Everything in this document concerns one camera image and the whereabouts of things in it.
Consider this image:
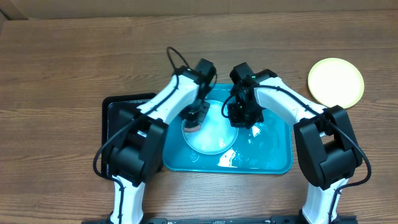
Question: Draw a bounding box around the pink and green sponge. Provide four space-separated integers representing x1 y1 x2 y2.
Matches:
183 121 201 133

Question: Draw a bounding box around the light blue plate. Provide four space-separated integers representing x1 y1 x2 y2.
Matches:
182 100 239 155

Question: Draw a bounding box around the yellow-green plate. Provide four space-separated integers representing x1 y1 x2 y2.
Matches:
307 58 364 108

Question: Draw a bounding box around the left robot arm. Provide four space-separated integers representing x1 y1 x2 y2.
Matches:
93 59 216 223

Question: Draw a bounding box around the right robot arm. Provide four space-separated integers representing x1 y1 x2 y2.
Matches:
221 63 369 223

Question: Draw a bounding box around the black plastic tray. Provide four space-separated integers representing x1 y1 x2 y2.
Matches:
101 93 168 184

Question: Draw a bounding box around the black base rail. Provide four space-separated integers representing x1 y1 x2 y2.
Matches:
81 215 358 224

